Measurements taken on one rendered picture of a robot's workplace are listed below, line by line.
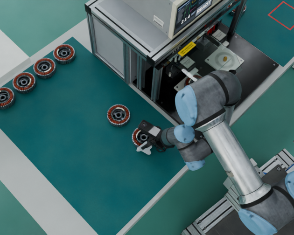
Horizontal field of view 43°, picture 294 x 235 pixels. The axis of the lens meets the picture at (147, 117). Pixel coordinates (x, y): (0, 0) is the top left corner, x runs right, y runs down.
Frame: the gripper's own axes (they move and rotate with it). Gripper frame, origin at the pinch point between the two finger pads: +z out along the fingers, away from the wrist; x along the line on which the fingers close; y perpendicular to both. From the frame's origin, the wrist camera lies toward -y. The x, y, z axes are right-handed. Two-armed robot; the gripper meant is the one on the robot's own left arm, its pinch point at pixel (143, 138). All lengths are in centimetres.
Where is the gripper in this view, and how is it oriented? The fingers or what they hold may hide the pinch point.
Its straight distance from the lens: 177.7
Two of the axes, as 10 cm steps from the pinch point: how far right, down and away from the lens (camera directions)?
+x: 5.2, -7.5, 4.1
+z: -4.6, 1.5, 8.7
